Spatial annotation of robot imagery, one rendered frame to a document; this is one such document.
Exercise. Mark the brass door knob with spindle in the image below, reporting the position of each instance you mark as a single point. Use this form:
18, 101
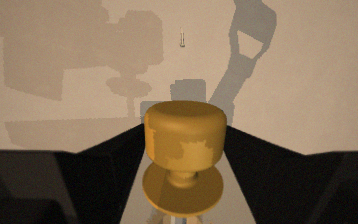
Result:
184, 136

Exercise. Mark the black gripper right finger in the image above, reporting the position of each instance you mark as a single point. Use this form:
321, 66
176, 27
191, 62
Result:
282, 186

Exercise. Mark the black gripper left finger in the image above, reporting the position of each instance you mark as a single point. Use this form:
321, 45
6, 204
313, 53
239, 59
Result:
91, 189

